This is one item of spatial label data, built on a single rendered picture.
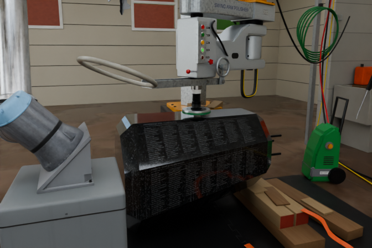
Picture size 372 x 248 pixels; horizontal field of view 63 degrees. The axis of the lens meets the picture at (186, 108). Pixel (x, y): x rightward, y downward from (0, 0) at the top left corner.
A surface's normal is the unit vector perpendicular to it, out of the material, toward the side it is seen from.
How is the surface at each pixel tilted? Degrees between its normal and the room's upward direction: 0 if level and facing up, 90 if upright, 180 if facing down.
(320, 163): 90
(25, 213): 90
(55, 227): 90
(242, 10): 90
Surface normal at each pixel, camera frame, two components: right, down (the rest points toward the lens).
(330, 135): 0.01, 0.18
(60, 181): 0.37, 0.17
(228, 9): 0.68, 0.14
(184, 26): -0.74, 0.12
